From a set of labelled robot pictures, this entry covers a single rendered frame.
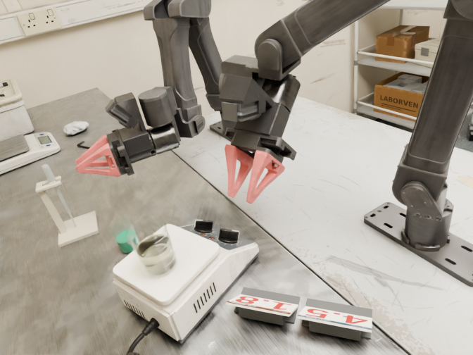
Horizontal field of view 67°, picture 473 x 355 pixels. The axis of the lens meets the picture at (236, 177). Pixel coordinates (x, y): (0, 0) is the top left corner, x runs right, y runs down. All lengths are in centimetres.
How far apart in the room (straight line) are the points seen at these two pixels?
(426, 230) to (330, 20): 34
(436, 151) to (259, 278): 32
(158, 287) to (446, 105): 44
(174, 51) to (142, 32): 117
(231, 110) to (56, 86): 147
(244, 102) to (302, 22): 13
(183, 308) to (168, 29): 53
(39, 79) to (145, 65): 49
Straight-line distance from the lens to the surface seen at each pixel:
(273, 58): 53
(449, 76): 51
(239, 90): 49
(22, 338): 69
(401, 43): 264
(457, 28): 49
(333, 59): 268
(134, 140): 73
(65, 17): 182
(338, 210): 72
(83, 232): 82
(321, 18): 52
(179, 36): 79
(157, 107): 72
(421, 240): 63
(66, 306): 69
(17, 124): 153
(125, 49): 193
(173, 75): 79
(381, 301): 58
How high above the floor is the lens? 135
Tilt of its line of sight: 32 degrees down
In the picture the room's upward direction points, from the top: 11 degrees counter-clockwise
